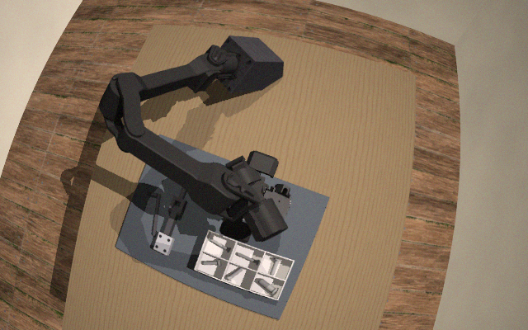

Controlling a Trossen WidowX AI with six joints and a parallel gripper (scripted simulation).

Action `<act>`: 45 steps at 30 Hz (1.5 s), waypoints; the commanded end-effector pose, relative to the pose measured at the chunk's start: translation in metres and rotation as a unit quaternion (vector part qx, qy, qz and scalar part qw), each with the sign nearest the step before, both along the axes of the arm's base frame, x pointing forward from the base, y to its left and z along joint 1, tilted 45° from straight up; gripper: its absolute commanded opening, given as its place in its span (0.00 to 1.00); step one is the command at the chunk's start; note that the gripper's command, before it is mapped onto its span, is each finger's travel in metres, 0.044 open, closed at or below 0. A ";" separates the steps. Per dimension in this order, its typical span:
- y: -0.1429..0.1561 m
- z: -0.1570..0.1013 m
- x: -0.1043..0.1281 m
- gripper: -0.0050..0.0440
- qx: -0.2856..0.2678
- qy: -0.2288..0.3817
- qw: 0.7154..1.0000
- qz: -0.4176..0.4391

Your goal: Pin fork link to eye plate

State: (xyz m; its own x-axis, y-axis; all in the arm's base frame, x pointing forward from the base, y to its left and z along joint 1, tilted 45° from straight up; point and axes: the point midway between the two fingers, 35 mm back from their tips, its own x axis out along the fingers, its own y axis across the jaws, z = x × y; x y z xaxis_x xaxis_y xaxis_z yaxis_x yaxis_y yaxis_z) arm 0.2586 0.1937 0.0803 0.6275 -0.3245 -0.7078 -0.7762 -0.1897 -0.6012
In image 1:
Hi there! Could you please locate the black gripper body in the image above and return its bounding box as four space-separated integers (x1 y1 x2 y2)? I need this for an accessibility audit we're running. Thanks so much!
219 151 279 243

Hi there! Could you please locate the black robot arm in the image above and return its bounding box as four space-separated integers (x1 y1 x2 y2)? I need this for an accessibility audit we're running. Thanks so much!
99 45 291 242

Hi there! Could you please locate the white compartment tray with metal parts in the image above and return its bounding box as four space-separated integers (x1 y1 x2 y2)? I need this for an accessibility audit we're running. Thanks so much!
194 231 294 300

